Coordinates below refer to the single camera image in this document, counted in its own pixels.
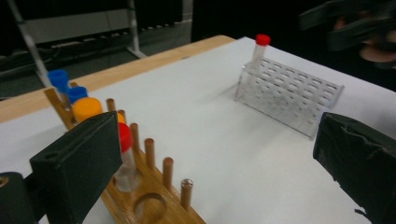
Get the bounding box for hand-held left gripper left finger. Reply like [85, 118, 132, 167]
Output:
[29, 111, 123, 224]

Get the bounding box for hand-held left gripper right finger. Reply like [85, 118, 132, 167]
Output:
[312, 111, 396, 224]

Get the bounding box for red cap test tube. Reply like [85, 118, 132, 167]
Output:
[112, 121, 139, 193]
[250, 33, 272, 68]

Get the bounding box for blue cap test tube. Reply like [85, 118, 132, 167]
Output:
[66, 86, 89, 105]
[47, 68, 71, 104]

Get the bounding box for wooden tube rack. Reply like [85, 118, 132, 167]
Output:
[43, 82, 206, 224]

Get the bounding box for clear acrylic tube rack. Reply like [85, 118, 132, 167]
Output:
[233, 57, 345, 139]

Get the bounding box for metal stand pole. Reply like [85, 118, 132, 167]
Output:
[125, 0, 148, 60]
[181, 0, 194, 22]
[6, 0, 52, 89]

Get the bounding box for grey wall panel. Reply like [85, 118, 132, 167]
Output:
[21, 8, 134, 45]

